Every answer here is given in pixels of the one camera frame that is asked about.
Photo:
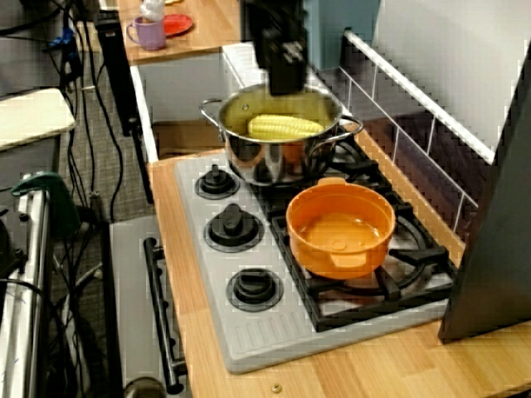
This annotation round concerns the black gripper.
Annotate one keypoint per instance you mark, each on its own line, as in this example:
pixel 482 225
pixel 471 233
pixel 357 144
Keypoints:
pixel 274 45

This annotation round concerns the orange plastic pot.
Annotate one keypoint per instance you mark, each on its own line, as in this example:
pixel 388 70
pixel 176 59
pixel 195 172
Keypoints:
pixel 340 232

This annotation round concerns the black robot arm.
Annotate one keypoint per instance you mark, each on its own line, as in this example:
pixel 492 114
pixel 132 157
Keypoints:
pixel 274 12

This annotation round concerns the yellow corn cob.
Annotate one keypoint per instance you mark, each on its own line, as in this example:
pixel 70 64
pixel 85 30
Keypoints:
pixel 286 126

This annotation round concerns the teal toy appliance box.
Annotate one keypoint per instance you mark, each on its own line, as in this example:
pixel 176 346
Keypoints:
pixel 340 33

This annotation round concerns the stainless steel pot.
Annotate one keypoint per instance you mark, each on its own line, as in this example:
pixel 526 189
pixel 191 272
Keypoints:
pixel 269 161

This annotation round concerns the black burner grate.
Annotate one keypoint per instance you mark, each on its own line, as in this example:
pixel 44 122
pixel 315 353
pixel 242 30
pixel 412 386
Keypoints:
pixel 392 288
pixel 365 166

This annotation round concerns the white toy sink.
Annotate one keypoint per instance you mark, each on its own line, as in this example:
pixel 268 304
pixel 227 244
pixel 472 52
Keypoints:
pixel 174 91

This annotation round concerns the red plate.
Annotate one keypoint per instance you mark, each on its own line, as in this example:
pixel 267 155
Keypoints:
pixel 178 25

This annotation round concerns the black stove knob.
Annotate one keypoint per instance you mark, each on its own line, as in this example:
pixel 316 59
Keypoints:
pixel 253 288
pixel 215 182
pixel 232 228

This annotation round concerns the white backsplash ledge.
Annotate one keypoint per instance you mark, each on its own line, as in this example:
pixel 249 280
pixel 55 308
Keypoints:
pixel 415 97

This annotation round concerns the purple mug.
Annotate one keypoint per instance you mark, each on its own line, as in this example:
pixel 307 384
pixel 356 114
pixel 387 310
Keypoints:
pixel 149 35

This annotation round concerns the white crumpled item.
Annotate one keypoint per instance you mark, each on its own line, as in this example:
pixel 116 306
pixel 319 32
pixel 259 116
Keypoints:
pixel 151 10

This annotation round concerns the grey toy stove plate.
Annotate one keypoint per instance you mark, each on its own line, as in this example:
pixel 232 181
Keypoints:
pixel 207 265

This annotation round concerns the white board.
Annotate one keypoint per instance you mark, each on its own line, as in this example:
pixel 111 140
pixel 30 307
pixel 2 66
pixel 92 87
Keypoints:
pixel 29 116

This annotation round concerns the white toy oven front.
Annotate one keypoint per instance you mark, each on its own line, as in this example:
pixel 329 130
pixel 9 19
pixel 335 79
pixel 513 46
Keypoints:
pixel 128 290

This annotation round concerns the dark metal side panel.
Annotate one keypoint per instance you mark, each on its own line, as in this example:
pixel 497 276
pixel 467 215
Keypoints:
pixel 498 248

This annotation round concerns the brass screw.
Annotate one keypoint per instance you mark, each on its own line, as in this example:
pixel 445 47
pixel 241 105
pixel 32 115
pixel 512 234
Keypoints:
pixel 276 389

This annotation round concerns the silver metal rack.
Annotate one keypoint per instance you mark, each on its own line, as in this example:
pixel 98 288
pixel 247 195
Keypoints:
pixel 35 269

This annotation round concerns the dark round domed object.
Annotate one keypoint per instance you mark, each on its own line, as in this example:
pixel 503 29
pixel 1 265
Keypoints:
pixel 145 389

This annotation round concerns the black stand post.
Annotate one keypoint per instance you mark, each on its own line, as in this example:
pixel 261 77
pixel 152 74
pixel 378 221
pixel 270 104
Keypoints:
pixel 116 74

